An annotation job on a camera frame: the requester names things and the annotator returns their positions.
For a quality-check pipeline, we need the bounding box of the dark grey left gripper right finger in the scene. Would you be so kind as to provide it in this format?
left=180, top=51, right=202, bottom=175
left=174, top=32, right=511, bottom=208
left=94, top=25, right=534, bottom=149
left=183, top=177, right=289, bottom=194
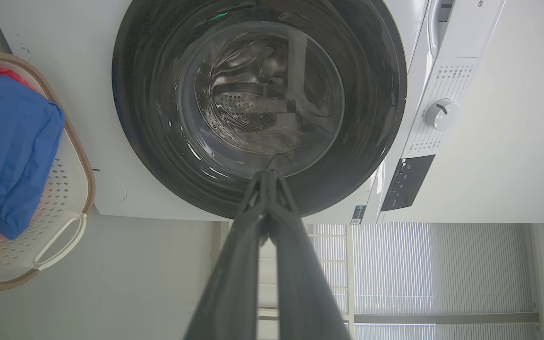
left=266, top=170, right=351, bottom=340

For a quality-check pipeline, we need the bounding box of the white front-load washing machine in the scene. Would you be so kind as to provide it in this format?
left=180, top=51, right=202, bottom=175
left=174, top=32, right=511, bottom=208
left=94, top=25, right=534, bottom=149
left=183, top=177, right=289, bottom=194
left=0, top=0, right=506, bottom=225

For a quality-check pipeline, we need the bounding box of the black display panel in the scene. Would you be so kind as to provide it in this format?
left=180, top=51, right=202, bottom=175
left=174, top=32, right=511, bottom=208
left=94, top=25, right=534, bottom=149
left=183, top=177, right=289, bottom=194
left=380, top=154, right=436, bottom=212

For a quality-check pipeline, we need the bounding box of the white pleated window blind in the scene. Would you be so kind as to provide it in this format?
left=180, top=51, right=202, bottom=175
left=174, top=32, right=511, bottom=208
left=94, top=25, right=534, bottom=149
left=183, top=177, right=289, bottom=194
left=307, top=223, right=539, bottom=340

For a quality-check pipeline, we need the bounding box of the white perforated laundry basket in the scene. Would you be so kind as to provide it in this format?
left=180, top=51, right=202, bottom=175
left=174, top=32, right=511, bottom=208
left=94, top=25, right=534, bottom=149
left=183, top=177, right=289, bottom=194
left=0, top=50, right=95, bottom=291

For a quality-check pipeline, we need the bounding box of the grey round washer door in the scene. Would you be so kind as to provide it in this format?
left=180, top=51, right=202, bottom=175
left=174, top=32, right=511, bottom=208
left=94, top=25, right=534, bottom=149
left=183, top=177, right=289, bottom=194
left=111, top=0, right=407, bottom=220

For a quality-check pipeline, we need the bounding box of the white detergent drawer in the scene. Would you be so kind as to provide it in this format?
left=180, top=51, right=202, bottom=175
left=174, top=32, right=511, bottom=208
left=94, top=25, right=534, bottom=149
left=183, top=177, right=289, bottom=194
left=425, top=0, right=457, bottom=58

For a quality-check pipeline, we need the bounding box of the blue garment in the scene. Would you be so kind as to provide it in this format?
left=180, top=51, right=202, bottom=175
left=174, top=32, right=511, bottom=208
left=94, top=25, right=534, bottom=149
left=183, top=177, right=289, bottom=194
left=0, top=75, right=66, bottom=240

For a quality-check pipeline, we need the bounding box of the round white filter cover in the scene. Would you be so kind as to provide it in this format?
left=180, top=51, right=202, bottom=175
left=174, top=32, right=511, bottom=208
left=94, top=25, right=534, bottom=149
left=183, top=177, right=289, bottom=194
left=93, top=169, right=127, bottom=204

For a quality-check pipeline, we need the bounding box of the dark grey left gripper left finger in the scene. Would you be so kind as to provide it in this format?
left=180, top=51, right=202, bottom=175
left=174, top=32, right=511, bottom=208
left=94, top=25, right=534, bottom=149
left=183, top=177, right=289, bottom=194
left=185, top=171, right=270, bottom=340

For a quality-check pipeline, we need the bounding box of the white program dial knob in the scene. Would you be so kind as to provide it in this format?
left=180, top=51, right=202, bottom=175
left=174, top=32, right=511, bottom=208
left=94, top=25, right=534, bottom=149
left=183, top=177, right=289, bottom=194
left=425, top=98, right=461, bottom=131

